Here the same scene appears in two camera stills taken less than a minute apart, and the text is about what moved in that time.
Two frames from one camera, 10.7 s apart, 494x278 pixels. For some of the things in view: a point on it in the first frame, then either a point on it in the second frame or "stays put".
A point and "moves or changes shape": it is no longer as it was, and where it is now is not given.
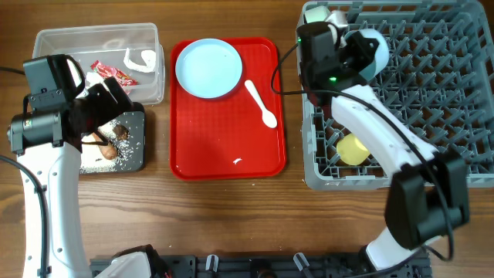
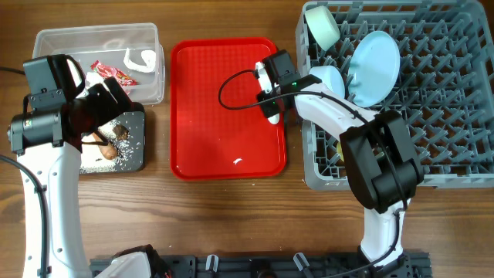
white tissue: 148,56 stays put
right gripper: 354,44 -> 262,99
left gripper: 110,108 stays put
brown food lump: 121,132 stays put
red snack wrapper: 120,77 stays put
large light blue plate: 208,68 -> 373,69
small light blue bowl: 381,54 moves or changes shape
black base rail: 170,266 stays put
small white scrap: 235,161 stays put
